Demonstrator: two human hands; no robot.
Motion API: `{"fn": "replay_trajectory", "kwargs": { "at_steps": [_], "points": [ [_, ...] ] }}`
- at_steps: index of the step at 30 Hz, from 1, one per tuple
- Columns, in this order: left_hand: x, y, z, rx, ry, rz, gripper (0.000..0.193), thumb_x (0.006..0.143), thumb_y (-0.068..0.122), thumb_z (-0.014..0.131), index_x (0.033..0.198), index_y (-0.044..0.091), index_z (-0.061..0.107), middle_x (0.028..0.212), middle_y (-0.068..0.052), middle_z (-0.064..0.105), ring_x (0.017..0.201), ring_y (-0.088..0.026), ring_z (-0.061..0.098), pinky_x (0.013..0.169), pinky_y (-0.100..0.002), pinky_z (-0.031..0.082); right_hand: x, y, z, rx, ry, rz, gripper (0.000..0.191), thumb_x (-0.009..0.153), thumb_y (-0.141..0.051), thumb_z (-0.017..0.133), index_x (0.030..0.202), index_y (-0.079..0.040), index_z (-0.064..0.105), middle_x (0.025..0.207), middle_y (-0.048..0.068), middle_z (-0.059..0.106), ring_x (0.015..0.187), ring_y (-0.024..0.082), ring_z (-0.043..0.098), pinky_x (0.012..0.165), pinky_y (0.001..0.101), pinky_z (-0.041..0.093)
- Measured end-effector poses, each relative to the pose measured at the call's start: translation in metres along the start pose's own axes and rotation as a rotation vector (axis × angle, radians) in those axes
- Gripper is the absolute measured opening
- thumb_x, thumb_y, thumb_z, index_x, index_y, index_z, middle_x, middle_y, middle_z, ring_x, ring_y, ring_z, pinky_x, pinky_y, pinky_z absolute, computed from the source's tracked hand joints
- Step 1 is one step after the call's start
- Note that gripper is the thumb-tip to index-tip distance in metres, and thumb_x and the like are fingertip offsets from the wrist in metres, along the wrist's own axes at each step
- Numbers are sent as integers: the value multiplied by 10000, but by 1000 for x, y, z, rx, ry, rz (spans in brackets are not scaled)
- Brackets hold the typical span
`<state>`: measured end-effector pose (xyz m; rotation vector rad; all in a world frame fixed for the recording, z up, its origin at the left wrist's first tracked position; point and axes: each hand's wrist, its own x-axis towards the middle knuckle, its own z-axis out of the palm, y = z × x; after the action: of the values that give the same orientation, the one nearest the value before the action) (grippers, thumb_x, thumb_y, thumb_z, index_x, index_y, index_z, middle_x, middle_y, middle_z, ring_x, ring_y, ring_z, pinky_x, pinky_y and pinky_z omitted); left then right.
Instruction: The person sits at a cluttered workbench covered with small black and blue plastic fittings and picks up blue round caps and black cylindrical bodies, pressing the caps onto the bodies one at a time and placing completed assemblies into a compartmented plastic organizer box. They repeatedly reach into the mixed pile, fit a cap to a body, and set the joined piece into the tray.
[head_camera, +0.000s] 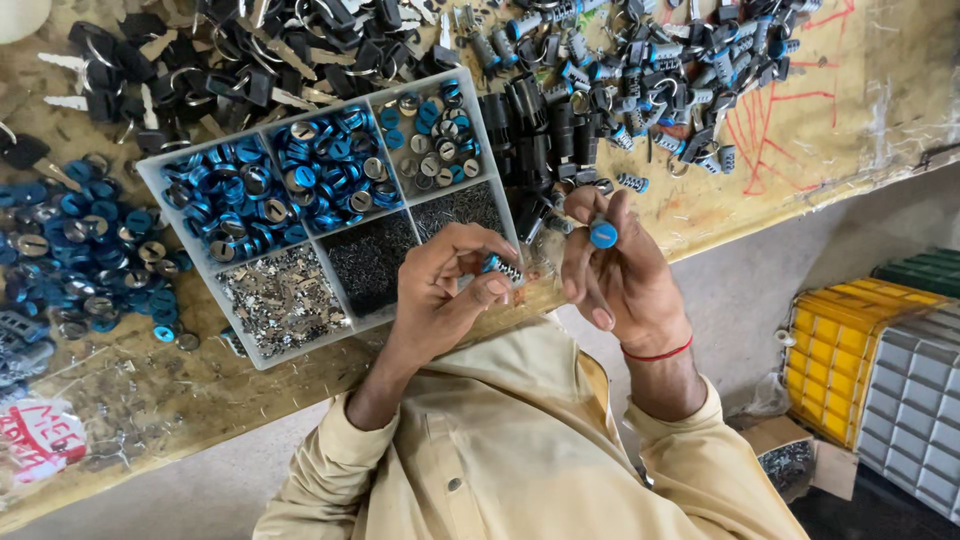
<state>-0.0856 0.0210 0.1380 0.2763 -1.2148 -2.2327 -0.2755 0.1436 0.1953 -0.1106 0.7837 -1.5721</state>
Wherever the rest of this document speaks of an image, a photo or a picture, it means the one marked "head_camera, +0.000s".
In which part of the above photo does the yellow plastic crate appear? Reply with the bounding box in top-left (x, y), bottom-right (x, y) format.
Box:
top-left (781, 276), bottom-right (955, 451)

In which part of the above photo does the pile of assembled lock cylinders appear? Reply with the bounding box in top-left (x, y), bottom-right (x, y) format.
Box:
top-left (442, 0), bottom-right (826, 180)

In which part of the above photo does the heap of silver discs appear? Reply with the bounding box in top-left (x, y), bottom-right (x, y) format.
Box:
top-left (372, 78), bottom-right (485, 193)

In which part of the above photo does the pile of black lock housings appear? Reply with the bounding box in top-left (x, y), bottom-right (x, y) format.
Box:
top-left (478, 71), bottom-right (618, 245)

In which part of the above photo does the pile of loose blue caps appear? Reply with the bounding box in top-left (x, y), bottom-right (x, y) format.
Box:
top-left (0, 153), bottom-right (202, 354)

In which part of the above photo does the blue capped lock cylinder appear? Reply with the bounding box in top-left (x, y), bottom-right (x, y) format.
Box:
top-left (588, 214), bottom-right (621, 251)

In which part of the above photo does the person's right hand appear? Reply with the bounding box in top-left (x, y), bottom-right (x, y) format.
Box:
top-left (560, 186), bottom-right (695, 359)

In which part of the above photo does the white plastic compartment tray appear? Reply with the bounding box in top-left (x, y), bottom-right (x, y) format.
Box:
top-left (135, 66), bottom-right (528, 372)

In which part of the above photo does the person's left hand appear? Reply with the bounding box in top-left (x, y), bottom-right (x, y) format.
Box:
top-left (388, 222), bottom-right (521, 363)

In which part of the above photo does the pile of grey lock barrels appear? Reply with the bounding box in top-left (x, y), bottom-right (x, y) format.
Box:
top-left (0, 309), bottom-right (57, 402)

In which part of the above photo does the green plastic crate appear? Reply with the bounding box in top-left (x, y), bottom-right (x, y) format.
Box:
top-left (873, 247), bottom-right (960, 300)

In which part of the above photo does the white round object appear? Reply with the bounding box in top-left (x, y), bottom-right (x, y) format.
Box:
top-left (0, 0), bottom-right (54, 45)

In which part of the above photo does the red wrist thread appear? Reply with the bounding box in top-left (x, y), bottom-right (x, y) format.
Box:
top-left (620, 334), bottom-right (695, 363)

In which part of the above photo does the plastic bag with red print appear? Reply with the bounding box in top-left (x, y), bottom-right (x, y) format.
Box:
top-left (0, 396), bottom-right (91, 489)

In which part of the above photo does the silver ribbed lock cylinder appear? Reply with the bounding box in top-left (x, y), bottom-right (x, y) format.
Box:
top-left (480, 253), bottom-right (527, 289)

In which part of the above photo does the heap of silver metal wafers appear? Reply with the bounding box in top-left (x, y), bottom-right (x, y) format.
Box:
top-left (216, 243), bottom-right (354, 361)

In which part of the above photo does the pile of black keys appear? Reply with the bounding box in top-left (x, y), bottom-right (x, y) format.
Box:
top-left (0, 0), bottom-right (462, 192)

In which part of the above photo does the beige shirt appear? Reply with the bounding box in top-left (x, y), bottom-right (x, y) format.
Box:
top-left (252, 315), bottom-right (811, 540)

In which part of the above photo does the heap of thin metal pins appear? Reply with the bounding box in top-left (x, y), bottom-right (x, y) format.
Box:
top-left (410, 181), bottom-right (506, 243)

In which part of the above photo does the heap of small dark springs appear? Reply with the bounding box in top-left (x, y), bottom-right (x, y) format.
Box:
top-left (321, 212), bottom-right (421, 318)

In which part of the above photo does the grey plastic crate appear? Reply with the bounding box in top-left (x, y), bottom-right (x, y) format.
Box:
top-left (855, 303), bottom-right (960, 526)

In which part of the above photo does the heap of blue rings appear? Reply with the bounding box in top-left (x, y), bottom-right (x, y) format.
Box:
top-left (160, 135), bottom-right (310, 265)
top-left (270, 103), bottom-right (406, 234)

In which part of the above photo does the cardboard box of parts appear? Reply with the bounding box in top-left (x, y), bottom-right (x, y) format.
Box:
top-left (738, 414), bottom-right (861, 502)

